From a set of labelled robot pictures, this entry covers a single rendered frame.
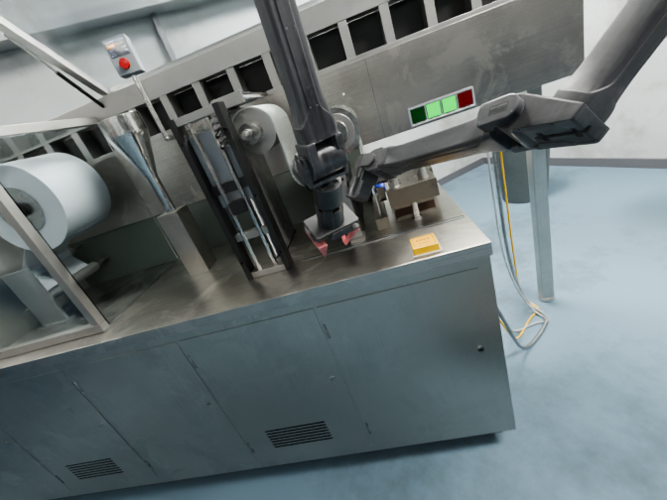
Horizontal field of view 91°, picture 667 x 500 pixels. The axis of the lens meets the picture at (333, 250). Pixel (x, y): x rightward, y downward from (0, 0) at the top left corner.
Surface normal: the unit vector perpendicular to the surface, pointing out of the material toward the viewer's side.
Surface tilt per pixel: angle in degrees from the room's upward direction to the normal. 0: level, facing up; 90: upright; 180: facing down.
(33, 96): 90
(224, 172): 90
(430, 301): 90
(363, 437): 90
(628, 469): 0
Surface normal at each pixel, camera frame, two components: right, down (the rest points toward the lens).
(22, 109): 0.41, 0.25
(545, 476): -0.32, -0.86
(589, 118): 0.29, 0.52
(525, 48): -0.06, 0.44
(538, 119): -0.84, -0.26
